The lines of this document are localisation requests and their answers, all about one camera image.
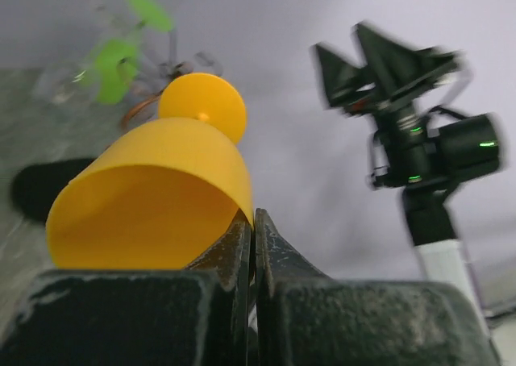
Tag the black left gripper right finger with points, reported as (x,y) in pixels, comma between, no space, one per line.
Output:
(307,318)

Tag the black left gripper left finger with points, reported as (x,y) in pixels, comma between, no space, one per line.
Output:
(194,316)

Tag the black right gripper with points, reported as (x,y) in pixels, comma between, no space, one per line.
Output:
(395,73)

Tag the orange wine glass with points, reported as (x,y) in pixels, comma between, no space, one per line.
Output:
(164,192)

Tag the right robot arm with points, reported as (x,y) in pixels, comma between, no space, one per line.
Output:
(431,149)

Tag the green wine glass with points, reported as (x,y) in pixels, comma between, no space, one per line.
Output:
(115,60)

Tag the clear wine glass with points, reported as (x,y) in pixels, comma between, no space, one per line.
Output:
(69,80)

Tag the copper wire glass rack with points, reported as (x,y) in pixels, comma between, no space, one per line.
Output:
(35,187)

